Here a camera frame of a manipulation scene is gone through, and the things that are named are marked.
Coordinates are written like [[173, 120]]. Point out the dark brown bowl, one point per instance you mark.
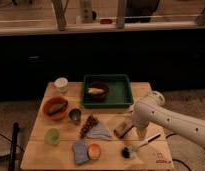
[[101, 85]]

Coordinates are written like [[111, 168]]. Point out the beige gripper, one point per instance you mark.
[[141, 132]]

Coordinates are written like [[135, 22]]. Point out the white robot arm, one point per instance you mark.
[[150, 109]]

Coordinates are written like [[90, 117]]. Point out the brown grape bunch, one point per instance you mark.
[[89, 124]]

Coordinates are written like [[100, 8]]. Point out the yellow corn cob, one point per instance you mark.
[[95, 91]]

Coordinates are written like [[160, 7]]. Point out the blue sponge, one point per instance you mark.
[[80, 152]]

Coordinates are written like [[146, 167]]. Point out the orange bread roll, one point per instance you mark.
[[94, 151]]

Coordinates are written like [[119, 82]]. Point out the small metal cup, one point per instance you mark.
[[75, 116]]

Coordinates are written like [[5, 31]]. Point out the green pickle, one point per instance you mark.
[[56, 108]]

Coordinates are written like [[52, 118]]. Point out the black stand pole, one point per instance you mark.
[[15, 131]]

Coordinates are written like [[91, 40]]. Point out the white paper cup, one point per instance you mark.
[[61, 84]]

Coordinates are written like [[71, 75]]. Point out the wooden block eraser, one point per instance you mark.
[[123, 128]]

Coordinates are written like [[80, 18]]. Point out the orange bowl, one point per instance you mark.
[[50, 102]]

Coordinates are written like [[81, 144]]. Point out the grey folded cloth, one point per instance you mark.
[[99, 132]]

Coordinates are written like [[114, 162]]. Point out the black white dish brush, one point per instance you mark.
[[129, 152]]

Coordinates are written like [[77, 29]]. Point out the green plastic tray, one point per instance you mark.
[[119, 91]]

